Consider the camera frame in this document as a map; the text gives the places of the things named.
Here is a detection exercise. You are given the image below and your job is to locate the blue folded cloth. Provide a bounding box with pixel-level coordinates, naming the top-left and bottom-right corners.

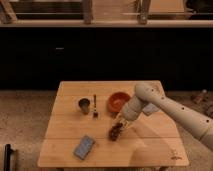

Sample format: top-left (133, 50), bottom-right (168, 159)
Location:
top-left (142, 103), bottom-right (159, 116)

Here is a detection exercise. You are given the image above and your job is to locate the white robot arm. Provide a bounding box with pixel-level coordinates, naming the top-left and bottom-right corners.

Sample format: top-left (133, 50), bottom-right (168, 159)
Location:
top-left (115, 81), bottom-right (213, 151)

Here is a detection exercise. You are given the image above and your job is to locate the dark metal cup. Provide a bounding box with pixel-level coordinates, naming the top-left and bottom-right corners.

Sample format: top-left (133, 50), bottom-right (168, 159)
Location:
top-left (78, 98), bottom-right (90, 114)

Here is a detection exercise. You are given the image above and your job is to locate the dark red grape bunch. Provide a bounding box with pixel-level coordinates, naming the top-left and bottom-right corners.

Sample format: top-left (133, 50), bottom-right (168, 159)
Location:
top-left (108, 123), bottom-right (123, 141)

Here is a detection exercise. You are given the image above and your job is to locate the orange bowl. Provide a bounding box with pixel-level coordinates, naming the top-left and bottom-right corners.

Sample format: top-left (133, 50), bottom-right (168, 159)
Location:
top-left (107, 92), bottom-right (130, 113)

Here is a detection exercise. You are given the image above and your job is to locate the black object at floor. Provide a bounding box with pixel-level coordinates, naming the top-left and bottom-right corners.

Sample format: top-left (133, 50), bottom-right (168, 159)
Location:
top-left (3, 144), bottom-right (15, 171)

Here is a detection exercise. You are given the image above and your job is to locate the wooden shelf rail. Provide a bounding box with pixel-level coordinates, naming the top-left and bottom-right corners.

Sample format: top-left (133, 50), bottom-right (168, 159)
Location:
top-left (0, 0), bottom-right (213, 28)

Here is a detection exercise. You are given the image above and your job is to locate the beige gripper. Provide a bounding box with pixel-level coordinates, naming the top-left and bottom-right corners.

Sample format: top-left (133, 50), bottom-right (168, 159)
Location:
top-left (114, 113), bottom-right (133, 131)

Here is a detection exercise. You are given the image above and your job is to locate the wooden folding table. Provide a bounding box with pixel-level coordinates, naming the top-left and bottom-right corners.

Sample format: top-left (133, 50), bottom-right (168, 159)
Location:
top-left (38, 81), bottom-right (189, 168)

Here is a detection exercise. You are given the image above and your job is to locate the blue sponge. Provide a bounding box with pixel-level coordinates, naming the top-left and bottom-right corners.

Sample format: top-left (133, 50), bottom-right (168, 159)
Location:
top-left (73, 135), bottom-right (95, 160)

